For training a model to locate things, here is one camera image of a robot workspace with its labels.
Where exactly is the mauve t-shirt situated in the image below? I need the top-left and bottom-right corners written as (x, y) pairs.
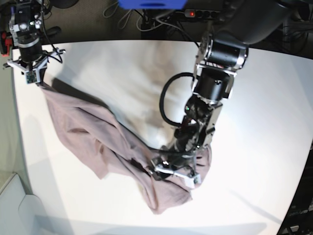
top-left (39, 78), bottom-right (213, 216)

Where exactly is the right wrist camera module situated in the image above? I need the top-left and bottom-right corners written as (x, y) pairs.
top-left (25, 70), bottom-right (38, 84)

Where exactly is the blue box overhead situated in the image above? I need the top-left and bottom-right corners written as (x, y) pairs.
top-left (118, 0), bottom-right (187, 9)

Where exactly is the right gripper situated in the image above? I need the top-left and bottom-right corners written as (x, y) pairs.
top-left (3, 48), bottom-right (66, 84)

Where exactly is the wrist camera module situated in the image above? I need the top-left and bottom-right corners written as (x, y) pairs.
top-left (25, 70), bottom-right (38, 84)
top-left (184, 174), bottom-right (201, 189)

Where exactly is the red black clamp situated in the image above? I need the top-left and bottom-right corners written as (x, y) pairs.
top-left (0, 31), bottom-right (13, 57)

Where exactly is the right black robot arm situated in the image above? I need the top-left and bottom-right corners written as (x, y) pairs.
top-left (0, 0), bottom-right (77, 84)

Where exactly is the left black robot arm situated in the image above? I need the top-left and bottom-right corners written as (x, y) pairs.
top-left (149, 0), bottom-right (304, 188)

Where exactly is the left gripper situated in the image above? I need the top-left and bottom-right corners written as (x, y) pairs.
top-left (149, 146), bottom-right (200, 186)

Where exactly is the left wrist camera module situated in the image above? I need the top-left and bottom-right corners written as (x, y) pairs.
top-left (184, 174), bottom-right (201, 189)

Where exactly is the white power strip red switch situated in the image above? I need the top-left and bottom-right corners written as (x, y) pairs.
top-left (184, 9), bottom-right (220, 20)

